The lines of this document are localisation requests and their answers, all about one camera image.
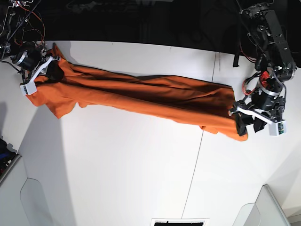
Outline orange t-shirt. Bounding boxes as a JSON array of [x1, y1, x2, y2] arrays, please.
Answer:
[[28, 45, 248, 141]]

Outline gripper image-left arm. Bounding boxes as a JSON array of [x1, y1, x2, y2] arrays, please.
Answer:
[[9, 46, 64, 84]]

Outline wrist camera image-left arm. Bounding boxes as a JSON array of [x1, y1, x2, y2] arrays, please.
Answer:
[[20, 82, 37, 96]]

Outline clear panel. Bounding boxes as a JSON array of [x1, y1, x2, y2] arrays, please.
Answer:
[[233, 184, 291, 226], [20, 178, 54, 226]]

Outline clear panel bottom right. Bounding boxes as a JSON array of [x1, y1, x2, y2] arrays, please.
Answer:
[[233, 184, 291, 226]]

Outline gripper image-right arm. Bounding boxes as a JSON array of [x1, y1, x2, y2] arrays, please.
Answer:
[[229, 81, 286, 136]]

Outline clear panel bottom left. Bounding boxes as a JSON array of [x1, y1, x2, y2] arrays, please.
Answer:
[[20, 178, 54, 226]]

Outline white tray bottom centre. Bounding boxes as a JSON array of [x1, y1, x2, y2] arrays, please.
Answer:
[[150, 218, 210, 226]]

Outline wrist camera image-right arm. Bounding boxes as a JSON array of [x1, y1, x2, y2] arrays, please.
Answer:
[[269, 120, 287, 137]]

